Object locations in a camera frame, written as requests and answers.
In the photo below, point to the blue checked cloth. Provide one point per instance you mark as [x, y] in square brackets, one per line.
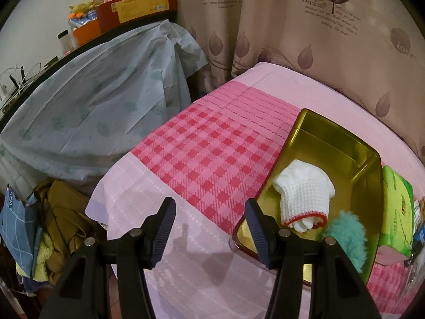
[16, 232]

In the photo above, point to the beige leaf print curtain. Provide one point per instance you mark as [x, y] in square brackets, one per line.
[282, 23]

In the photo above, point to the white knit gloves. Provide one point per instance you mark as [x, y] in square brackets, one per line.
[298, 189]

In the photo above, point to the yellow towel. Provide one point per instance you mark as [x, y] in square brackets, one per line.
[43, 259]

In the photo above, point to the yellow-green plush toy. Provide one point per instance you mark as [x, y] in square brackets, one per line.
[83, 6]

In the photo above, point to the green tissue pack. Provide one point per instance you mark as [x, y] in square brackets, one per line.
[395, 206]

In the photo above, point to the orange box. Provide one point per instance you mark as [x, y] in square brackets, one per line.
[84, 33]

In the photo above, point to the pink checkered tablecloth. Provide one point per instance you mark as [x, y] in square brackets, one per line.
[206, 159]

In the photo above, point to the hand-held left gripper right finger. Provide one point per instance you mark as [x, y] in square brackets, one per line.
[257, 236]

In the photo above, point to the mustard brown cloth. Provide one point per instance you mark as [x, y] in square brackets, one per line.
[66, 219]

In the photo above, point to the gold metal tray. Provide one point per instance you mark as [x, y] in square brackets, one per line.
[332, 153]

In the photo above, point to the teal fluffy sock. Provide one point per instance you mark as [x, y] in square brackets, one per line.
[345, 236]

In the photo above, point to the red-brown cardboard box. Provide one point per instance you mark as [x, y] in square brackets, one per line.
[139, 10]

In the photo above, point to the blue and white packets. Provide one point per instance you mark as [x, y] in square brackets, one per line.
[83, 18]

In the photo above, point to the blue packet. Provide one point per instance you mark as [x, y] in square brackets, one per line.
[420, 236]

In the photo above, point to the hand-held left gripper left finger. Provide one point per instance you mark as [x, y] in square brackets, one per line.
[164, 232]

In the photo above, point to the pale blue plastic cover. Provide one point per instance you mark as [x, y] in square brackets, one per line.
[99, 106]

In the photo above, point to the clear jar with black lid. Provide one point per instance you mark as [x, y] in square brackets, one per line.
[63, 43]

